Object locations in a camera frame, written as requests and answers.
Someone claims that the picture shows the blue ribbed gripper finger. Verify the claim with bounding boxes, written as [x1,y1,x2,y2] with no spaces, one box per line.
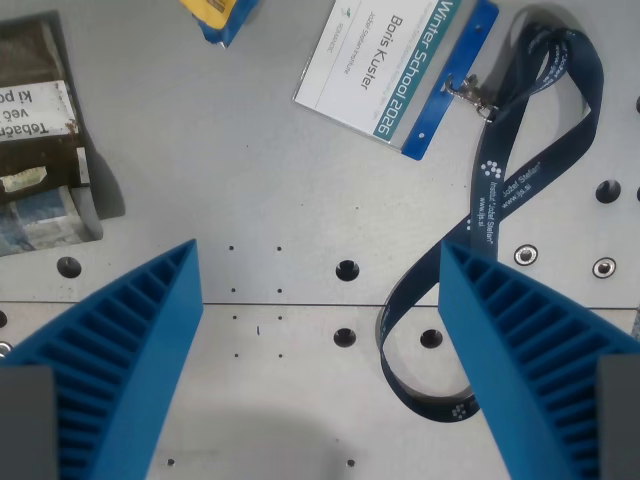
[0,238,205,480]
[437,239,640,480]

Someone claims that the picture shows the blue and yellow snack bag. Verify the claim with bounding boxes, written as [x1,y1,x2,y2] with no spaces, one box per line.
[179,0,261,50]

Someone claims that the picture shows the tobacco pouch with warning label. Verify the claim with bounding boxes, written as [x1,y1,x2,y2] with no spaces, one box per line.
[0,9,126,258]

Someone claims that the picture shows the white conference name badge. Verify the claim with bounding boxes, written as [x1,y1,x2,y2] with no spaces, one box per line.
[292,0,500,161]

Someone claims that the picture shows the navy blue printed lanyard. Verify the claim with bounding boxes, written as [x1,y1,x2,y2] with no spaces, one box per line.
[375,5,605,424]

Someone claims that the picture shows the metal lanyard clip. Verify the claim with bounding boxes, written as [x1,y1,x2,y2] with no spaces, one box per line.
[441,73,496,123]

